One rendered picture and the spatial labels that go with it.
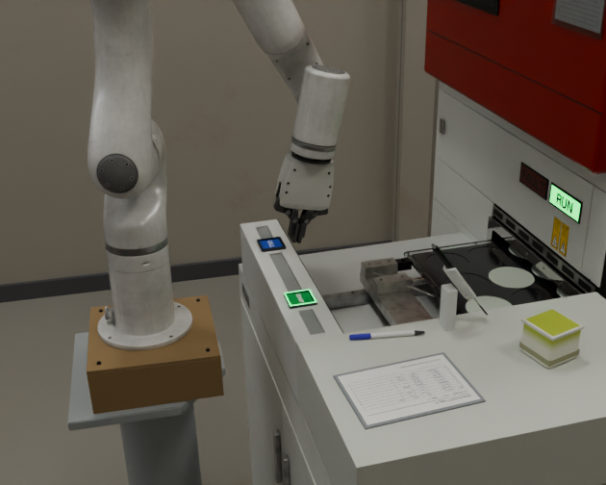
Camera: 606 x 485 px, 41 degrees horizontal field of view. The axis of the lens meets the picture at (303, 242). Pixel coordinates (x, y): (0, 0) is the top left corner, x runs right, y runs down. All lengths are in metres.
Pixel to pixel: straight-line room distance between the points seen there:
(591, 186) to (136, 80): 0.90
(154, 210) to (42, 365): 1.84
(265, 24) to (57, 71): 2.09
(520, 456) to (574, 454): 0.10
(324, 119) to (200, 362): 0.51
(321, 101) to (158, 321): 0.54
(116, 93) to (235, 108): 2.07
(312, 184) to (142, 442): 0.65
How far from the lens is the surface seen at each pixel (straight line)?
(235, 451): 2.74
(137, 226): 1.51
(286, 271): 1.74
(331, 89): 1.43
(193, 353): 1.56
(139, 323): 1.60
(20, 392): 3.18
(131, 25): 1.42
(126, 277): 1.56
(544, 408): 1.37
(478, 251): 1.97
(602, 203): 1.66
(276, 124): 3.52
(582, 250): 1.74
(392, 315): 1.73
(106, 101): 1.44
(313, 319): 1.56
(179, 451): 1.77
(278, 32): 1.40
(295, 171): 1.48
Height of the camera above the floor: 1.78
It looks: 26 degrees down
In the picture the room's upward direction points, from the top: 1 degrees counter-clockwise
